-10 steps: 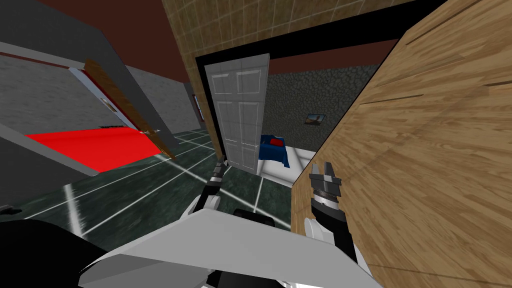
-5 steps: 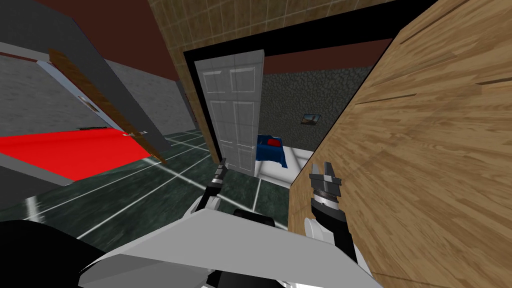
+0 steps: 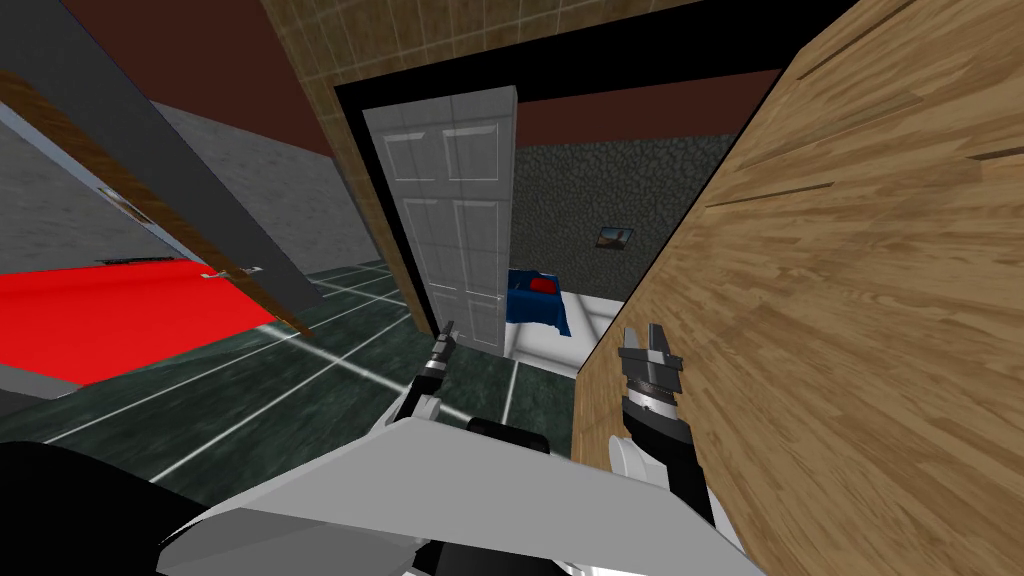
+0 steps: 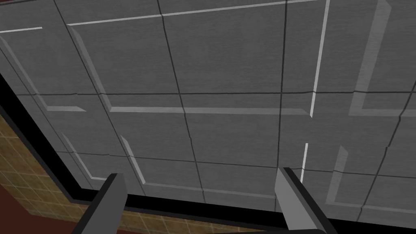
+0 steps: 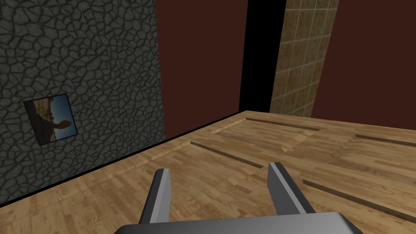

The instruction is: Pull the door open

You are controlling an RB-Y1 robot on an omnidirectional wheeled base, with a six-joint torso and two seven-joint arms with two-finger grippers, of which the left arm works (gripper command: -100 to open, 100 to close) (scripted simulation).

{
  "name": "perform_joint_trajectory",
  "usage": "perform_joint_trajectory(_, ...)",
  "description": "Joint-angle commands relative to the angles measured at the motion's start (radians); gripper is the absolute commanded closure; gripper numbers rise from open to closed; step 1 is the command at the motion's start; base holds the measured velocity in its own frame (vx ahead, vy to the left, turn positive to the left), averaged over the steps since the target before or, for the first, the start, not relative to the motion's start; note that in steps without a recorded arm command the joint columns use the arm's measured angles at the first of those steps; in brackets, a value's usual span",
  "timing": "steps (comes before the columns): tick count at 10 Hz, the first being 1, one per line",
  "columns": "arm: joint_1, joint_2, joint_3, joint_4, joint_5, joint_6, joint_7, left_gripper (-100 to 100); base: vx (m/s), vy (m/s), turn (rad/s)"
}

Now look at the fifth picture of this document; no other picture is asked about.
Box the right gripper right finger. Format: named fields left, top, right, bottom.
left=266, top=162, right=317, bottom=216

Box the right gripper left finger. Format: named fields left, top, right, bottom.
left=139, top=168, right=172, bottom=225

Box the framed landscape picture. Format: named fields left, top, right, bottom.
left=23, top=93, right=78, bottom=146

